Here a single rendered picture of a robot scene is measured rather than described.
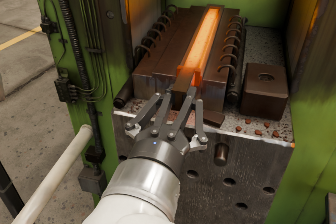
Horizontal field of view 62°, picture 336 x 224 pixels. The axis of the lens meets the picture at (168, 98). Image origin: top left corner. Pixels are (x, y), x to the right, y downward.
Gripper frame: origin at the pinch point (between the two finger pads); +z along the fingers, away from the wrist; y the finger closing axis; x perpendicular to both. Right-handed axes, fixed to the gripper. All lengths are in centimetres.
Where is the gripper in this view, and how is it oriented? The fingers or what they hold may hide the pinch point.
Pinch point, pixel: (184, 88)
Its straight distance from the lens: 52.5
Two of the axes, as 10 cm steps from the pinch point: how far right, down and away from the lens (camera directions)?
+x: -0.1, -7.8, -6.2
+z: 2.6, -6.0, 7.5
